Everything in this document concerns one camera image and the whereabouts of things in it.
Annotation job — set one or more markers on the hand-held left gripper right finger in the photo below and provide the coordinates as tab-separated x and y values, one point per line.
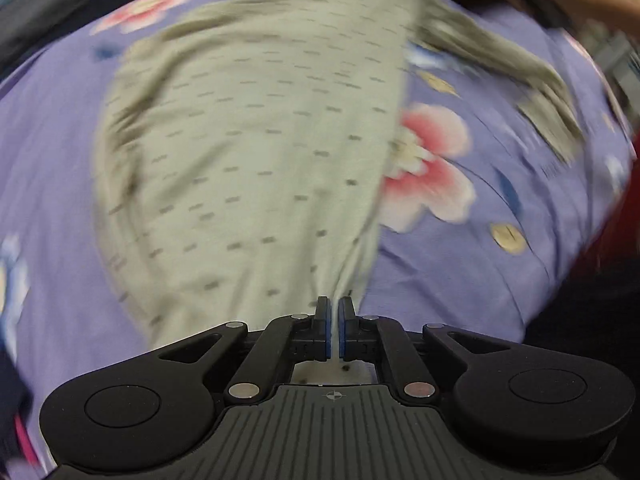
344	332

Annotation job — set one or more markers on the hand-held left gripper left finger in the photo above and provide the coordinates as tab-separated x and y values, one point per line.
325	332

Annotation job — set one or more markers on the beige dash-patterned small shirt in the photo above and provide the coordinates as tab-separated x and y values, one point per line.
250	160

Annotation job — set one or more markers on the purple floral bedsheet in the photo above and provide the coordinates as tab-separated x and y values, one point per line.
450	285

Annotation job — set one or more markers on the dark blue cloth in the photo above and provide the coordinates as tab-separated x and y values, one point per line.
10	400

